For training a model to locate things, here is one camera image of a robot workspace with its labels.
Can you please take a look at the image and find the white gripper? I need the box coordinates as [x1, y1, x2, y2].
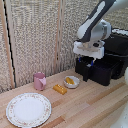
[72, 40, 105, 67]

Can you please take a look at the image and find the black air fryer drawer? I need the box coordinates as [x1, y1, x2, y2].
[74, 54, 118, 87]

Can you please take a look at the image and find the yellow food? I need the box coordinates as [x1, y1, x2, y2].
[65, 76, 76, 85]

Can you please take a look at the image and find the small white bowl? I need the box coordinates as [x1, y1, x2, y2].
[63, 75, 81, 90]

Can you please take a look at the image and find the yellow block of food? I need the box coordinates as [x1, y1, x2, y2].
[52, 83, 68, 96]

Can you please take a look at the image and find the pink mug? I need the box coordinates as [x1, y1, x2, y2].
[32, 71, 48, 92]

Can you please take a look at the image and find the white plate with patterned rim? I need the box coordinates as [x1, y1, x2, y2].
[5, 92, 53, 128]

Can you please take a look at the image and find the wooden post with black strip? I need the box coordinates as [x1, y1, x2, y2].
[0, 0, 17, 90]

